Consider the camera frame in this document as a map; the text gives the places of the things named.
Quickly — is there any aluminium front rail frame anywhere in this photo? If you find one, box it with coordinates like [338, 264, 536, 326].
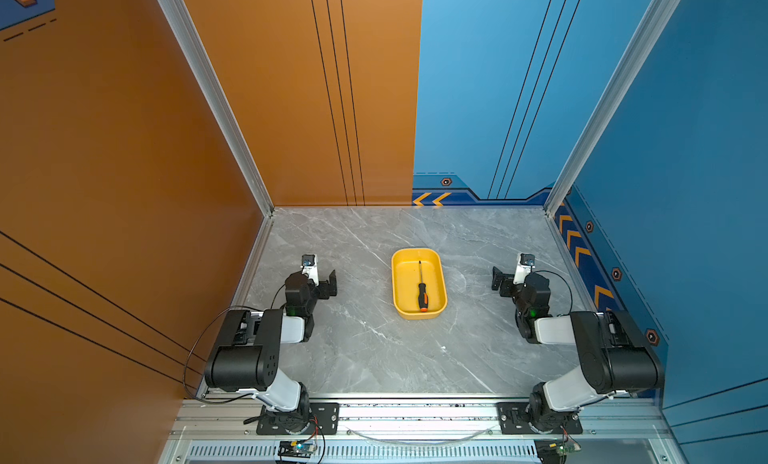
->
[159, 394, 687, 463]

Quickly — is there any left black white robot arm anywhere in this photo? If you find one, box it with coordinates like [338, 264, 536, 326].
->
[204, 271, 338, 435]

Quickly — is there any orange black handled screwdriver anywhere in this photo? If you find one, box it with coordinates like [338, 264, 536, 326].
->
[417, 261, 429, 312]

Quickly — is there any grey cable on rail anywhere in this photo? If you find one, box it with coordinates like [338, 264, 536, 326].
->
[346, 428, 497, 447]

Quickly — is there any yellow plastic bin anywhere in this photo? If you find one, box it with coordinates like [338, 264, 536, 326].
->
[391, 248, 448, 320]

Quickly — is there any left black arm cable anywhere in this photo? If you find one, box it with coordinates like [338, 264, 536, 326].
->
[183, 306, 265, 404]

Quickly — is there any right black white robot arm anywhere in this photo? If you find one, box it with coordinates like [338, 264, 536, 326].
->
[491, 264, 664, 434]

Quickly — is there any left aluminium corner post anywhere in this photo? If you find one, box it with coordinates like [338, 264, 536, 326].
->
[156, 0, 275, 218]

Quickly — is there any aluminium corner post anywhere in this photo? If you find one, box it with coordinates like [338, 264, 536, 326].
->
[543, 0, 681, 218]
[156, 0, 275, 218]

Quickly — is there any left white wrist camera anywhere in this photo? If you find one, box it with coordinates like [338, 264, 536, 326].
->
[301, 254, 319, 285]

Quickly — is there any circuit board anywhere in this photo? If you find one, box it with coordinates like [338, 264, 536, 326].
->
[277, 440, 318, 463]
[534, 440, 582, 464]

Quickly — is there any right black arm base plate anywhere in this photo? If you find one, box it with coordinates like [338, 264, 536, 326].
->
[496, 402, 583, 435]

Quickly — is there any left circuit board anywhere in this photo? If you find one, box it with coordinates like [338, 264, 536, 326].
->
[277, 440, 318, 463]

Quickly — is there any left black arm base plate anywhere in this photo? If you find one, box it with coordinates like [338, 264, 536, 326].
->
[256, 402, 340, 436]

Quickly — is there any right circuit board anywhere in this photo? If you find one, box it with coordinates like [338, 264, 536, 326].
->
[534, 440, 582, 464]

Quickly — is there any right aluminium corner post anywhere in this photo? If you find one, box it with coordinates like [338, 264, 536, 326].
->
[543, 0, 681, 218]

